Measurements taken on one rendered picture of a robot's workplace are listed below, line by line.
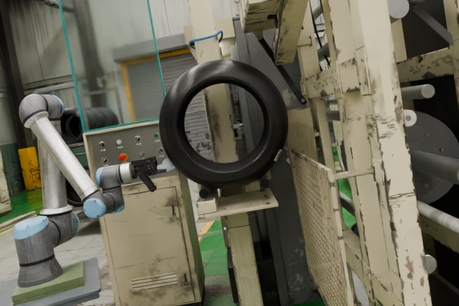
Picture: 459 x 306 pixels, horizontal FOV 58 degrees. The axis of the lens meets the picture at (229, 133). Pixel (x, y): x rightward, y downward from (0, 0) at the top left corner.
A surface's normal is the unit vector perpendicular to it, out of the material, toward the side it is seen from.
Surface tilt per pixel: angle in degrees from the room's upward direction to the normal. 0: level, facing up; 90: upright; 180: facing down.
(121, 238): 90
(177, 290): 90
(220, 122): 90
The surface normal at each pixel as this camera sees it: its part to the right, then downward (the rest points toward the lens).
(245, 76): 0.08, -0.11
